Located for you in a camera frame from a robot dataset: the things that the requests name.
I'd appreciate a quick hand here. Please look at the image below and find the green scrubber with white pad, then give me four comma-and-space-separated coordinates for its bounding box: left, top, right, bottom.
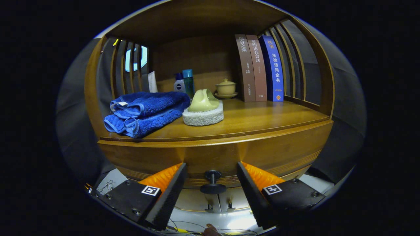
182, 88, 224, 127

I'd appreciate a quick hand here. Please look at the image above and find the folded blue towel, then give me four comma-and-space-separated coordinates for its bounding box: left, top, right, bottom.
104, 91, 191, 139

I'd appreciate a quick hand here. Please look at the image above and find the wooden countertop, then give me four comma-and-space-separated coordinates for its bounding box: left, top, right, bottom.
98, 98, 330, 143

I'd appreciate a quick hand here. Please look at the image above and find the teal clear bottle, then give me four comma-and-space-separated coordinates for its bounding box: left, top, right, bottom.
182, 69, 195, 100

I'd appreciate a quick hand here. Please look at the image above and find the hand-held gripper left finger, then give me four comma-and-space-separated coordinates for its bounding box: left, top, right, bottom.
93, 163, 187, 231

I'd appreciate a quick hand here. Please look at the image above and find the reddish brown book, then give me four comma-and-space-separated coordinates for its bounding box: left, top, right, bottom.
246, 34, 268, 102

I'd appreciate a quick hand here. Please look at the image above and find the white card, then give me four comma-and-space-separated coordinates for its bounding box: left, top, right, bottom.
148, 71, 158, 93

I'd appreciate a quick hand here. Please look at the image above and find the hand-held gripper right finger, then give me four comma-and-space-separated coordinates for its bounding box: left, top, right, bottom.
236, 161, 326, 230

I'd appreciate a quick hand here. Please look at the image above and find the brown wooden drawer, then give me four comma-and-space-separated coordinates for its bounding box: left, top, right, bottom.
98, 120, 334, 194

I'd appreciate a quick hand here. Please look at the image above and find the small white bottle blue cap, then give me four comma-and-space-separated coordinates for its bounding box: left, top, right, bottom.
174, 73, 186, 93

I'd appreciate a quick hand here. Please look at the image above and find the wooden cabinet door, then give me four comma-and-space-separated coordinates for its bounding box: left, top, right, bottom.
218, 193, 251, 212
176, 189, 220, 212

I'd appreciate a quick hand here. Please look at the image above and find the dark brown book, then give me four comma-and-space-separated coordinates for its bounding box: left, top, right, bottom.
235, 34, 256, 102

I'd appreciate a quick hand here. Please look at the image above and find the blue book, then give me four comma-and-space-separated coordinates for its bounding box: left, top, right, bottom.
259, 35, 284, 102

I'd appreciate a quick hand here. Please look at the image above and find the brown wooden cabinet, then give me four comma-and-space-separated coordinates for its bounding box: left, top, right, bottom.
84, 0, 335, 213

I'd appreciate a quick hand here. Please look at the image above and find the beige lidded teacup with saucer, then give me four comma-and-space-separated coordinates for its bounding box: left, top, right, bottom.
215, 78, 239, 99

